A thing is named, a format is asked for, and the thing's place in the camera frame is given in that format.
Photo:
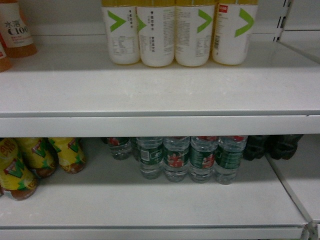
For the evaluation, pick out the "water bottle barcode label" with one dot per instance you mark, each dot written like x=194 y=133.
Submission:
x=150 y=156

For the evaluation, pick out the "white metal shelf board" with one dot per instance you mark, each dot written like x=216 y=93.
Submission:
x=112 y=201

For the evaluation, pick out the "right white shelf board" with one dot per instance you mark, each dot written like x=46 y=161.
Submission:
x=300 y=176

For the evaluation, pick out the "far left water bottle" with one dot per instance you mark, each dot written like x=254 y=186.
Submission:
x=120 y=147

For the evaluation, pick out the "cola bottle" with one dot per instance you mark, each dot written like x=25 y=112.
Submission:
x=255 y=147
x=283 y=146

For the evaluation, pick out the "white bottle green chevron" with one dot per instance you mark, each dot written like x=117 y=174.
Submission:
x=156 y=23
x=193 y=31
x=120 y=22
x=233 y=28

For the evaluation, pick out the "right water bottle green label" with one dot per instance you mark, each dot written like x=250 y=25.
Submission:
x=228 y=157

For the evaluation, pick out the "left cola bottle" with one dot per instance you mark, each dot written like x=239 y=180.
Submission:
x=255 y=147

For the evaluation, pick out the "orange drink bottle edge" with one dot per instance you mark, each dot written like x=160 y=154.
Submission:
x=5 y=63

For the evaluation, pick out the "yellow lemon tea bottle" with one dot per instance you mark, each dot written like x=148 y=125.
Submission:
x=16 y=180

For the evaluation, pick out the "right cola bottle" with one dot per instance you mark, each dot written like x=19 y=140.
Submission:
x=283 y=146

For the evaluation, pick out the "water bottle behind front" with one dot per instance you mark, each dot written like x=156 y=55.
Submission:
x=175 y=157

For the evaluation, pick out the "hidden water bottle rear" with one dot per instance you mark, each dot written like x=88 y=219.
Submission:
x=202 y=157

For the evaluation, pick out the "orange C100 drink bottle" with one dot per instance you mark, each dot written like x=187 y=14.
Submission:
x=15 y=35

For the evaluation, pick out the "white slotted shelf upright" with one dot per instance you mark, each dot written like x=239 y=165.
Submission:
x=282 y=8

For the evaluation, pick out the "upper white shelf board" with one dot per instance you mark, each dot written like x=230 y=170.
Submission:
x=74 y=90

